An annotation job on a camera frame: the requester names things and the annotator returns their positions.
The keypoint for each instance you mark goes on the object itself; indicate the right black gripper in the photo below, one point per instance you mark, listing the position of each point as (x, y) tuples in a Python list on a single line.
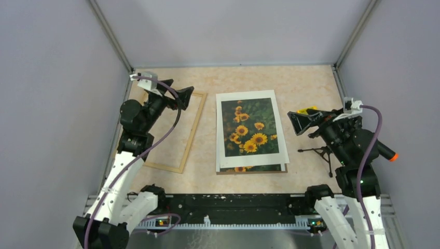
[(301, 122)]

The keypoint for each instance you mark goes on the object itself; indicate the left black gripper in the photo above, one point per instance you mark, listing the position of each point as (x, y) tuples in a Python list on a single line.
[(184, 94)]

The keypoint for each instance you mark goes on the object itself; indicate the light wooden picture frame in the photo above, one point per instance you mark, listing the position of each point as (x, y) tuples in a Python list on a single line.
[(172, 153)]

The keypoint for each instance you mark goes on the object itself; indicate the white matted sunflower photo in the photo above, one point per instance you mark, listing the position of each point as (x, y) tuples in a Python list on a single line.
[(249, 130)]

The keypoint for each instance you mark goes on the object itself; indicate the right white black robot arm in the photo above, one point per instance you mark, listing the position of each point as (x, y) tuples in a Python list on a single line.
[(352, 136)]

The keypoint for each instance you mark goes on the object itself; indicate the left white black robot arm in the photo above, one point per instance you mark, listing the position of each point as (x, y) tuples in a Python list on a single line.
[(108, 223)]

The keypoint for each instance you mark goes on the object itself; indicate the yellow calculator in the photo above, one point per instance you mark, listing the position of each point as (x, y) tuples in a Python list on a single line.
[(304, 111)]

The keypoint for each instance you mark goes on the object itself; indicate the black microphone tripod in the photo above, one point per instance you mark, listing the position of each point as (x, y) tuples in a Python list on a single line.
[(325, 153)]

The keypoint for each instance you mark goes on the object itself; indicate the black microphone orange tip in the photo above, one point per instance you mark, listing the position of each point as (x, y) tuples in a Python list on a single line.
[(386, 152)]

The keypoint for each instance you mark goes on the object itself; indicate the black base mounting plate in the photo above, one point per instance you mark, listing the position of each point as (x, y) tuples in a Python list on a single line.
[(236, 209)]

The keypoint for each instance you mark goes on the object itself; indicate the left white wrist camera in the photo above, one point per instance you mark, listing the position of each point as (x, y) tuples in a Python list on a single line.
[(147, 81)]

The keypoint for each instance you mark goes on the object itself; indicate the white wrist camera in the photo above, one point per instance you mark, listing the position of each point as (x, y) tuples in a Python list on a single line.
[(147, 81), (350, 106)]

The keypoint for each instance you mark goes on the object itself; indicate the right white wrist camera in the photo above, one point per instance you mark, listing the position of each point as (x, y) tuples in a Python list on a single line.
[(350, 106)]

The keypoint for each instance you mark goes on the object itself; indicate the brown frame backing board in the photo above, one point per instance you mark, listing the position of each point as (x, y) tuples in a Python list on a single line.
[(260, 169)]

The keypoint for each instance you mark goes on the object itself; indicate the white toothed cable rail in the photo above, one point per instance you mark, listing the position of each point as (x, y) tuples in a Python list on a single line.
[(301, 224)]

